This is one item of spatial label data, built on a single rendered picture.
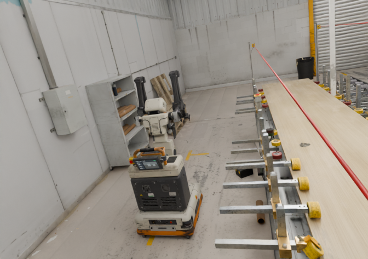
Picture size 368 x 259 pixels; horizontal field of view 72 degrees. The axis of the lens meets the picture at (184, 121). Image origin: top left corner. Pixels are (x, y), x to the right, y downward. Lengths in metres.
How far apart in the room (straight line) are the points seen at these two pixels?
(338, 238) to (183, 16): 9.44
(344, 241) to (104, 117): 3.71
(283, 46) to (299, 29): 0.71
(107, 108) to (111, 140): 0.57
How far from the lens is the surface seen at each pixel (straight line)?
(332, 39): 3.72
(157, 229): 2.85
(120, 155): 4.53
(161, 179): 2.56
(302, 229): 1.92
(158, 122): 2.68
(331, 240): 1.46
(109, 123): 4.37
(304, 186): 1.73
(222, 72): 10.07
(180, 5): 10.28
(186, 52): 10.19
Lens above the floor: 1.89
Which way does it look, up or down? 17 degrees down
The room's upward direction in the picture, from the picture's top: 11 degrees counter-clockwise
